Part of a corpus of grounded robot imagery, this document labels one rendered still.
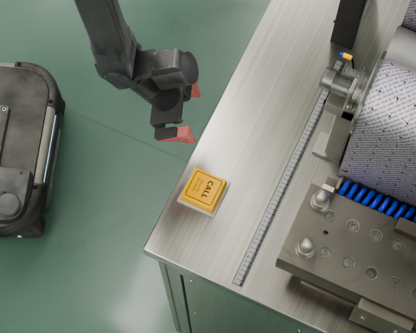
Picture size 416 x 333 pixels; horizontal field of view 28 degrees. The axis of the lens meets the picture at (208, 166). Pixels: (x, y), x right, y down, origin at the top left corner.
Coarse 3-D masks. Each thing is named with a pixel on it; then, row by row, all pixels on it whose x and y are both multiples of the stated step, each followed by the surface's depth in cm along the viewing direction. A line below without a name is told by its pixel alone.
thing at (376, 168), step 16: (352, 144) 142; (368, 144) 139; (352, 160) 147; (368, 160) 144; (384, 160) 141; (400, 160) 139; (352, 176) 153; (368, 176) 150; (384, 176) 147; (400, 176) 144; (384, 192) 153; (400, 192) 150
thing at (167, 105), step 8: (176, 88) 149; (184, 88) 150; (152, 96) 145; (160, 96) 146; (168, 96) 147; (176, 96) 148; (152, 104) 148; (160, 104) 147; (168, 104) 148; (176, 104) 149; (152, 112) 151; (160, 112) 150; (168, 112) 149; (176, 112) 148; (152, 120) 151; (160, 120) 149; (168, 120) 149; (176, 120) 148
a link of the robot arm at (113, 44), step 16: (80, 0) 119; (96, 0) 118; (112, 0) 121; (96, 16) 122; (112, 16) 123; (96, 32) 127; (112, 32) 126; (128, 32) 133; (96, 48) 131; (112, 48) 130; (128, 48) 133; (96, 64) 134; (112, 64) 134; (128, 64) 134
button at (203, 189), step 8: (192, 176) 167; (200, 176) 167; (208, 176) 167; (216, 176) 167; (192, 184) 166; (200, 184) 166; (208, 184) 166; (216, 184) 166; (224, 184) 166; (184, 192) 165; (192, 192) 165; (200, 192) 165; (208, 192) 165; (216, 192) 165; (184, 200) 167; (192, 200) 165; (200, 200) 165; (208, 200) 165; (216, 200) 165; (208, 208) 164
